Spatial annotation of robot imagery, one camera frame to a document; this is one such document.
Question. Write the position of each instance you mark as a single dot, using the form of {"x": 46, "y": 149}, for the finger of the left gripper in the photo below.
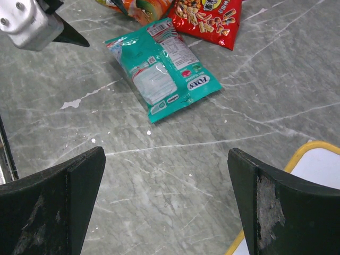
{"x": 120, "y": 5}
{"x": 70, "y": 36}

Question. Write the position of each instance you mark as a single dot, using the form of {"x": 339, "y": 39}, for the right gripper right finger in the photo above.
{"x": 282, "y": 213}

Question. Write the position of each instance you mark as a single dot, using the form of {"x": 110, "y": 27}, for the orange snack bag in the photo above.
{"x": 143, "y": 11}

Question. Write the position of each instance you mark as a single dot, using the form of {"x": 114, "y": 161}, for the small whiteboard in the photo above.
{"x": 317, "y": 162}

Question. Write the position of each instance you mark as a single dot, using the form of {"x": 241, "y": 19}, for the red nut mix snack bag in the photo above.
{"x": 216, "y": 21}

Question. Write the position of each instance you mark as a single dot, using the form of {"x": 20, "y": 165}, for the teal snack bag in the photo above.
{"x": 164, "y": 70}

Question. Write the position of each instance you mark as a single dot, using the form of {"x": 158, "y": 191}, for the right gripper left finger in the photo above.
{"x": 48, "y": 212}

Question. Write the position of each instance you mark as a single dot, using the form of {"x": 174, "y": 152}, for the aluminium frame rail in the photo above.
{"x": 9, "y": 171}

